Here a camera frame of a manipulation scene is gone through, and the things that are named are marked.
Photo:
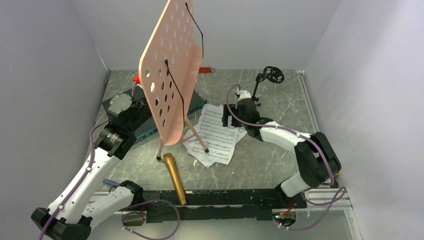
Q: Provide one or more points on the red handled tool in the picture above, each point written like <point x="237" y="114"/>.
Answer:
<point x="207" y="70"/>

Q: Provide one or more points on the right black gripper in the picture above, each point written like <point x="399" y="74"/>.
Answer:
<point x="225" y="118"/>

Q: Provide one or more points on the top sheet music page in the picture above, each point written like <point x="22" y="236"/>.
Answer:
<point x="210" y="116"/>

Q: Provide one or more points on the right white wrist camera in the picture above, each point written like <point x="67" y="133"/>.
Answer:
<point x="243" y="94"/>

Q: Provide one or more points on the bottom sheet music page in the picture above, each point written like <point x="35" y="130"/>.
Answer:
<point x="220" y="141"/>

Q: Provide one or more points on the pink music stand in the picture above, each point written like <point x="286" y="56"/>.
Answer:
<point x="168" y="70"/>

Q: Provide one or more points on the gold microphone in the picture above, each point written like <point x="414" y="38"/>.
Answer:
<point x="171" y="165"/>

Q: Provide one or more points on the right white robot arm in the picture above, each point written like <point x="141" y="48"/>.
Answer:
<point x="317" y="162"/>

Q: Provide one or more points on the sheet music page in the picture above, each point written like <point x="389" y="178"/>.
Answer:
<point x="210" y="116"/>
<point x="220" y="141"/>

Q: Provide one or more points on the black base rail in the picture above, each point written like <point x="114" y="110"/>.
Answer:
<point x="260" y="204"/>

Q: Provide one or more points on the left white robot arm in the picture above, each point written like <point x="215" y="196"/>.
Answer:
<point x="70" y="216"/>

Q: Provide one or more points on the black microphone stand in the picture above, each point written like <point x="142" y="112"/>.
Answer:
<point x="270" y="73"/>

